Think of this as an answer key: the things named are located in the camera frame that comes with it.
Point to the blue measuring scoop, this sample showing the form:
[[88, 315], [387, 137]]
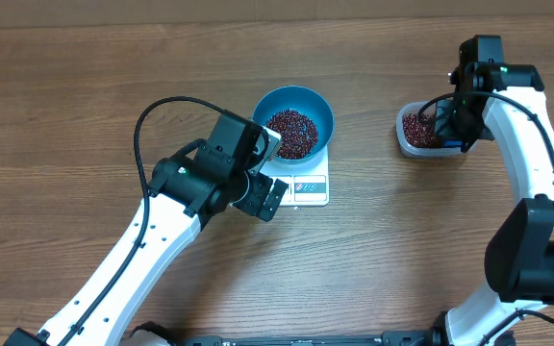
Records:
[[452, 144]]

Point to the white digital kitchen scale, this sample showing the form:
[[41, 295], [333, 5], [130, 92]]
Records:
[[308, 180]]

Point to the clear plastic container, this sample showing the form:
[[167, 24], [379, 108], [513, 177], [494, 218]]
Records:
[[418, 140]]

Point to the red beans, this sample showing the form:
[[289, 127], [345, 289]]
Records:
[[299, 133]]

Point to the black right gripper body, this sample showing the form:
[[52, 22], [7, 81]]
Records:
[[467, 127]]

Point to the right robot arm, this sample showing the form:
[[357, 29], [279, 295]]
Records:
[[506, 103]]

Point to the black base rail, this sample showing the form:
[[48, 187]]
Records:
[[150, 333]]

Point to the teal bowl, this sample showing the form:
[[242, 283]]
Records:
[[304, 100]]

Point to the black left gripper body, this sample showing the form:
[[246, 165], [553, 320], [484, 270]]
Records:
[[255, 195]]

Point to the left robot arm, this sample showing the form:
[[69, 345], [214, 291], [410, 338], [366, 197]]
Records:
[[184, 192]]

